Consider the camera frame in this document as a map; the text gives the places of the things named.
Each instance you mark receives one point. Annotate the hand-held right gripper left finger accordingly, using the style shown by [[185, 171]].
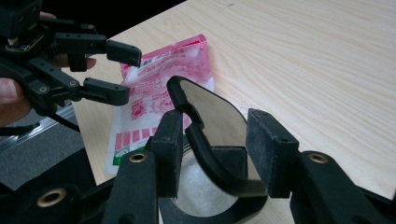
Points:
[[137, 186]]

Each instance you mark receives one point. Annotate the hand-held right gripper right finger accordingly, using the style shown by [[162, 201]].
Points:
[[323, 193]]

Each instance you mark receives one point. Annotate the pink and white plastic bag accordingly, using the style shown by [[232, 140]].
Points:
[[149, 84]]

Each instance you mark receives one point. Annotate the clear jar with black lid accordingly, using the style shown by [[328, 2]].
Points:
[[214, 118]]

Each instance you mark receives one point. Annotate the metal floor rail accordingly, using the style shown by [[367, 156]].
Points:
[[46, 124]]

